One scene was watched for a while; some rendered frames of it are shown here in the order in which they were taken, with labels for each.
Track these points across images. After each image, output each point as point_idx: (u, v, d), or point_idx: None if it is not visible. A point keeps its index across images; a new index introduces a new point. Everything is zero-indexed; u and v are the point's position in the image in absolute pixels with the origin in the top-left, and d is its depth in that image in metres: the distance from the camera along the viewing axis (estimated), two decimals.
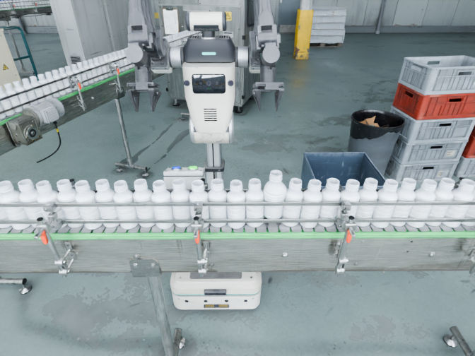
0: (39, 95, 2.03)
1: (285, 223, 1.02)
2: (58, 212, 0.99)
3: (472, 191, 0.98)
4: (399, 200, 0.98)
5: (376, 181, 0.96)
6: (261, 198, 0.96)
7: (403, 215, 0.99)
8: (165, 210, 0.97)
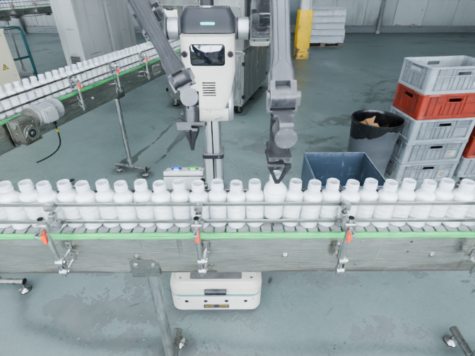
0: (39, 95, 2.03)
1: (285, 223, 1.02)
2: (58, 212, 0.99)
3: (472, 191, 0.98)
4: (399, 200, 0.98)
5: (376, 181, 0.96)
6: (261, 198, 0.96)
7: (403, 215, 0.99)
8: (165, 210, 0.97)
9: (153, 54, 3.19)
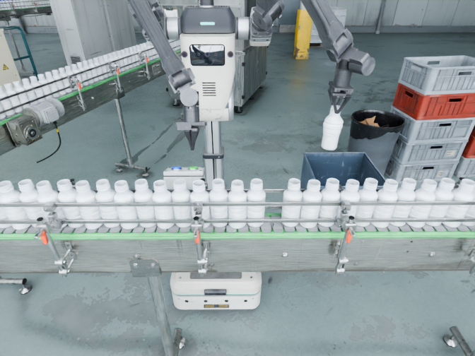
0: (39, 95, 2.03)
1: (285, 224, 1.02)
2: (58, 212, 0.98)
3: (472, 191, 0.98)
4: (399, 200, 0.98)
5: (376, 181, 0.96)
6: (263, 198, 0.97)
7: (403, 215, 0.99)
8: (165, 210, 0.97)
9: (153, 54, 3.19)
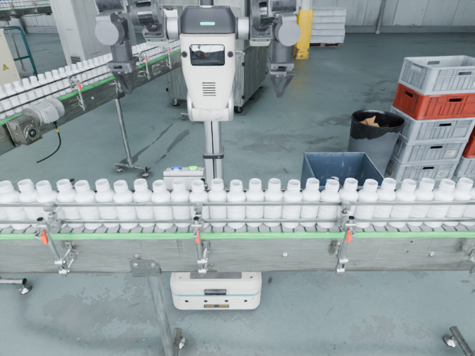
0: (39, 95, 2.03)
1: (266, 224, 1.02)
2: (58, 212, 0.99)
3: (452, 191, 0.98)
4: (379, 200, 0.98)
5: (355, 181, 0.96)
6: (262, 198, 0.97)
7: (384, 215, 0.99)
8: (165, 210, 0.97)
9: (153, 54, 3.19)
